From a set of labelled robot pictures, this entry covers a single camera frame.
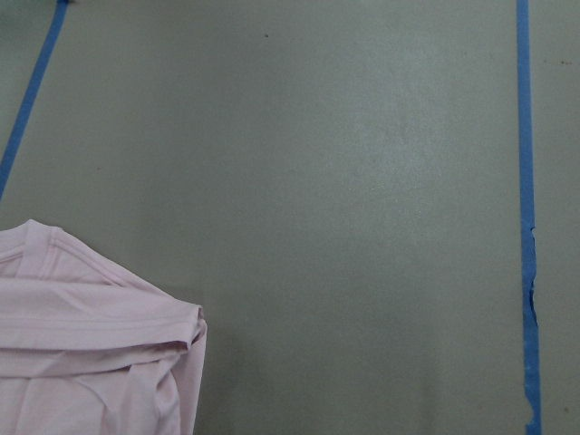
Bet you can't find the pink Snoopy t-shirt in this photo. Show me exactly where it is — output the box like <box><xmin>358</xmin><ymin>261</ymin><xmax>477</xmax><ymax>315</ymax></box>
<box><xmin>1</xmin><ymin>220</ymin><xmax>207</xmax><ymax>434</ymax></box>

